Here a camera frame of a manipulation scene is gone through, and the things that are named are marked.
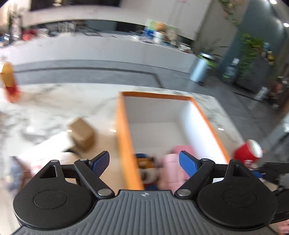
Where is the pink cloth bundle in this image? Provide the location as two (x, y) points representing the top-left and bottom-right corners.
(163, 145), (193, 185)

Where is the brown white plush dog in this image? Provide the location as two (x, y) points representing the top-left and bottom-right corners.
(136, 153), (160, 191)

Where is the small gold box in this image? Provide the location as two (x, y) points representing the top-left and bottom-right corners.
(68, 117), (96, 152)

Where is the white glasses box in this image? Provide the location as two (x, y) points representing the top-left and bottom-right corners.
(15, 131), (75, 160)

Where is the red mug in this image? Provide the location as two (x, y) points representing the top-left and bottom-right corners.
(234, 139), (263, 166)

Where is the orange cardboard box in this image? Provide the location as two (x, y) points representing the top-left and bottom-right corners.
(116, 91), (230, 190)

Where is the silver trash bin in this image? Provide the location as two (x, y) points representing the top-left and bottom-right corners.
(190, 53), (217, 86)

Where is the red yellow drink carton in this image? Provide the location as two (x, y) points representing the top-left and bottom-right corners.
(1, 62), (21, 103)

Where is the small teddy bear decoration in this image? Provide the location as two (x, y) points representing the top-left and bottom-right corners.
(155, 22), (167, 33)

